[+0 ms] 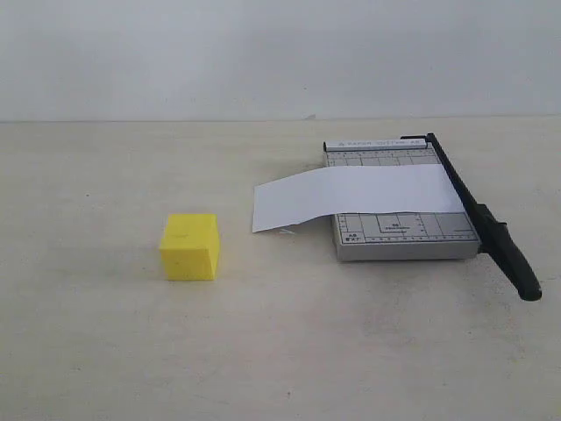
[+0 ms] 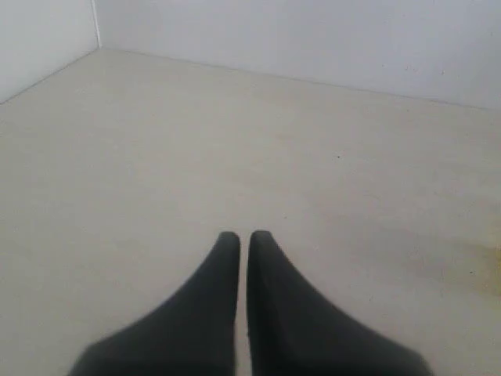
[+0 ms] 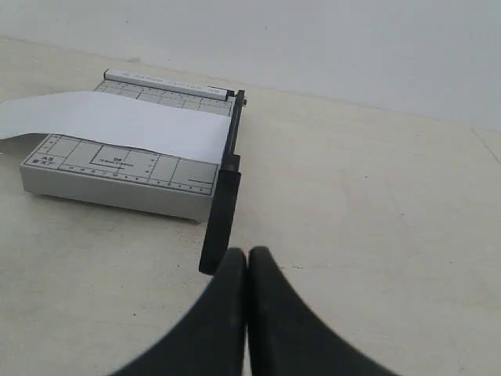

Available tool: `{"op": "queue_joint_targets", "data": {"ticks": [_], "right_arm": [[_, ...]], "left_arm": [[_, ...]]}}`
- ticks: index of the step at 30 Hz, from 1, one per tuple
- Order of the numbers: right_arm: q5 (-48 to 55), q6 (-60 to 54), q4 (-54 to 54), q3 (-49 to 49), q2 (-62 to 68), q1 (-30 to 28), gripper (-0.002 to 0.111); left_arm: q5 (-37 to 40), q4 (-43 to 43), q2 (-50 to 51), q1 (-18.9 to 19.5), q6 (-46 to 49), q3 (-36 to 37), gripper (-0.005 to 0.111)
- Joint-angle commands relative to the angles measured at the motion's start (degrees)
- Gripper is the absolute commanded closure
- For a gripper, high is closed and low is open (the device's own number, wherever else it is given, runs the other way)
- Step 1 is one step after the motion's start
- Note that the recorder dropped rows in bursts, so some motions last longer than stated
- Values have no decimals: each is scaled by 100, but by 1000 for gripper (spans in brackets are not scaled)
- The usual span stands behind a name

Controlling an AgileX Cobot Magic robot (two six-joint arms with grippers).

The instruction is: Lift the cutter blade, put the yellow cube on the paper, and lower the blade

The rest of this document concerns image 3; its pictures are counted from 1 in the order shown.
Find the white paper sheet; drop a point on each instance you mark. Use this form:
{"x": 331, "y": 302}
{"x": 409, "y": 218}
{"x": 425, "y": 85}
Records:
{"x": 120, "y": 121}

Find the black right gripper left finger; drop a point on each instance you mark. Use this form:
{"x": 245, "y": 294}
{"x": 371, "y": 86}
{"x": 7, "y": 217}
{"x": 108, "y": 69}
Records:
{"x": 209, "y": 339}

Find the grey paper cutter base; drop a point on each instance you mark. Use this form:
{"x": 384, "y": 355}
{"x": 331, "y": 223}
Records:
{"x": 124, "y": 177}

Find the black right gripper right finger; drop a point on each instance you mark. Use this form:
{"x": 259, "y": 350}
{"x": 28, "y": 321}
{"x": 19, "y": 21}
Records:
{"x": 286, "y": 337}

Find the black cutter blade lever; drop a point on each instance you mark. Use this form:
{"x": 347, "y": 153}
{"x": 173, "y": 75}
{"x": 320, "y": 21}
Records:
{"x": 219, "y": 224}

